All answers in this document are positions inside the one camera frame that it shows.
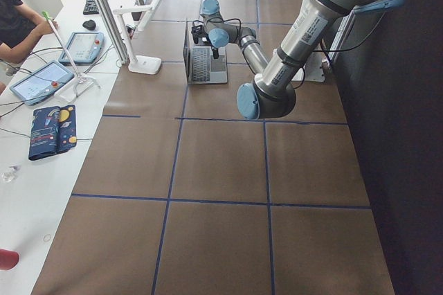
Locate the red cylinder bottle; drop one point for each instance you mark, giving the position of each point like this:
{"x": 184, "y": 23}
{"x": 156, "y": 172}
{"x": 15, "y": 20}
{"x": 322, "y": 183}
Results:
{"x": 8, "y": 259}

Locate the near teach pendant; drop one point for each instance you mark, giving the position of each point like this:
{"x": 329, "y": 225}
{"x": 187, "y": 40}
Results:
{"x": 42, "y": 83}

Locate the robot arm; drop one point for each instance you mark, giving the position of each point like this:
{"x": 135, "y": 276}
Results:
{"x": 270, "y": 94}

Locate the crumpled clear plastic piece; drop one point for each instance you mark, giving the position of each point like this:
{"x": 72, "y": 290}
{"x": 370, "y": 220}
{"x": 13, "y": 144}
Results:
{"x": 10, "y": 174}

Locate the far teach pendant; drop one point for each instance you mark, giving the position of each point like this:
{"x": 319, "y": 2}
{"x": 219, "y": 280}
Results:
{"x": 84, "y": 47}

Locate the colourful blue pouch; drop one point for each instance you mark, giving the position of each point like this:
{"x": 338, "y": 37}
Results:
{"x": 53, "y": 131}

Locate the white tripod stand with rod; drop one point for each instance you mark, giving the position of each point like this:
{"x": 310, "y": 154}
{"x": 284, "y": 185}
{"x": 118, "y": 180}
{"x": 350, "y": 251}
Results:
{"x": 83, "y": 81}

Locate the grey laptop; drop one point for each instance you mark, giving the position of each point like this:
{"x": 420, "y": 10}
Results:
{"x": 201, "y": 66}

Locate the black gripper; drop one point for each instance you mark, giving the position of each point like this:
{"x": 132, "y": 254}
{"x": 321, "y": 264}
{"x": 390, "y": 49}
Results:
{"x": 215, "y": 53}

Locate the seated person in black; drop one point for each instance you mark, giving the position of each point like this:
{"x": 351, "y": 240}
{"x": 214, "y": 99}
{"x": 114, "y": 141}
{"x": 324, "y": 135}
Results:
{"x": 21, "y": 30}

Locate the teach pendant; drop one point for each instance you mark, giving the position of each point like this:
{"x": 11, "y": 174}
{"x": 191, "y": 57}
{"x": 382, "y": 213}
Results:
{"x": 42, "y": 83}
{"x": 84, "y": 47}

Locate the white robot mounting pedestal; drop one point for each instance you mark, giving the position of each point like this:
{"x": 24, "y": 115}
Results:
{"x": 313, "y": 69}

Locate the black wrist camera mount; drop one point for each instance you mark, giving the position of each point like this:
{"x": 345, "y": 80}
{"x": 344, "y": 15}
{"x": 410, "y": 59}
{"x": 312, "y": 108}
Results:
{"x": 199, "y": 35}

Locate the white desk lamp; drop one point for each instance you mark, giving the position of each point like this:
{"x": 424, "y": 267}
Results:
{"x": 139, "y": 63}

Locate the black mouse on desk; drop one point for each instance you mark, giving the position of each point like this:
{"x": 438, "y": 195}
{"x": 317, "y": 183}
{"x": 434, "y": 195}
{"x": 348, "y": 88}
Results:
{"x": 89, "y": 25}

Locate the aluminium frame post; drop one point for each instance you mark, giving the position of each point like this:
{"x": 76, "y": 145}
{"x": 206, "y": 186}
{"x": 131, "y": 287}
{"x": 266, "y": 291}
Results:
{"x": 112, "y": 29}

